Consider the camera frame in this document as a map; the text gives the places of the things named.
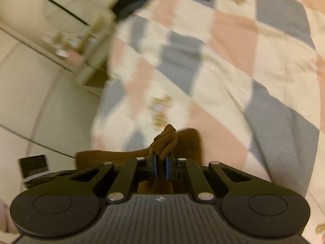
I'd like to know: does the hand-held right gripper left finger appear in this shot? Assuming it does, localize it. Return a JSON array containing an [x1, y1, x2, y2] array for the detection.
[[68, 149, 158, 204]]

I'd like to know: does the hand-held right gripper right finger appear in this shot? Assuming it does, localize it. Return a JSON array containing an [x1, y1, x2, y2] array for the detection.
[[165, 152, 256, 205]]

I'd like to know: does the brown garment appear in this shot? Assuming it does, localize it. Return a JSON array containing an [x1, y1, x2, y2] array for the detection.
[[75, 124, 204, 195]]

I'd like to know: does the checkered pink grey blanket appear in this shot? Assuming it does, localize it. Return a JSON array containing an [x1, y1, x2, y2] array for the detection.
[[91, 0, 325, 244]]

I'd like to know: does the black box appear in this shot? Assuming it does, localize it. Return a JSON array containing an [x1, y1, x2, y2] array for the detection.
[[19, 154, 50, 181]]

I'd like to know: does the beige bedside table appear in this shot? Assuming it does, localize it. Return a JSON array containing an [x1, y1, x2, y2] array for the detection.
[[0, 10, 118, 88]]

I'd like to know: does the thin black cable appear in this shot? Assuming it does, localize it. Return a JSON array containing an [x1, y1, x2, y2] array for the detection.
[[0, 123, 77, 159]]

